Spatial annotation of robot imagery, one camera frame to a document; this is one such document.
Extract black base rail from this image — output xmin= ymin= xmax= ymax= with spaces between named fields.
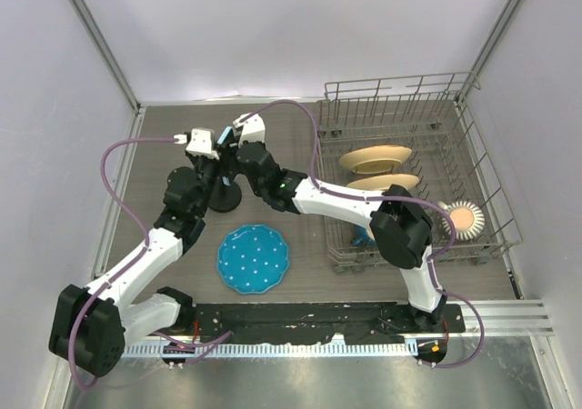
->
xmin=170 ymin=302 xmax=466 ymax=345

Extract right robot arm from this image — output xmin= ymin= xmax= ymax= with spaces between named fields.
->
xmin=235 ymin=142 xmax=447 ymax=332

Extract beige plate front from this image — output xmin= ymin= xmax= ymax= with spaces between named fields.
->
xmin=346 ymin=174 xmax=420 ymax=191

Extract beige plate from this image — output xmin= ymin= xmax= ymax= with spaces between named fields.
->
xmin=346 ymin=174 xmax=420 ymax=191
xmin=339 ymin=145 xmax=412 ymax=175

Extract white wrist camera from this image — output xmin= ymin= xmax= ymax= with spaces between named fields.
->
xmin=174 ymin=128 xmax=219 ymax=159
xmin=233 ymin=114 xmax=266 ymax=146

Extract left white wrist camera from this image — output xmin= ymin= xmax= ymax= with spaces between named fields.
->
xmin=174 ymin=128 xmax=219 ymax=159

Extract metal wire dish rack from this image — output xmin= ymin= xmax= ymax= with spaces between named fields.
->
xmin=316 ymin=72 xmax=521 ymax=265

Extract white ribbed cup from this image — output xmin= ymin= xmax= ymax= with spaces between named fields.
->
xmin=437 ymin=200 xmax=486 ymax=241

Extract blue mug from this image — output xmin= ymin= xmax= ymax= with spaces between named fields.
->
xmin=351 ymin=225 xmax=376 ymax=246

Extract black phone stand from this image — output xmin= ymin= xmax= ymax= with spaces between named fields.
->
xmin=208 ymin=147 xmax=242 ymax=214

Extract phone with light blue case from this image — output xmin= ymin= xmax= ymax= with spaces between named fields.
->
xmin=216 ymin=126 xmax=233 ymax=145

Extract white cable duct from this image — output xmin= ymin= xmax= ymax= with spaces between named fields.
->
xmin=123 ymin=339 xmax=417 ymax=361

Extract blue polka dot plate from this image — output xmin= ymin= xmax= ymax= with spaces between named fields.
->
xmin=216 ymin=224 xmax=290 ymax=294

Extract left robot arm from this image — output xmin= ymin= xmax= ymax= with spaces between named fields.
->
xmin=48 ymin=156 xmax=220 ymax=377

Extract beige plate rear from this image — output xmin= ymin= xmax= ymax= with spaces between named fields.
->
xmin=339 ymin=145 xmax=412 ymax=175

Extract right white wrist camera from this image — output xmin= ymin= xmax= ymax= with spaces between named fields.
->
xmin=233 ymin=114 xmax=266 ymax=146

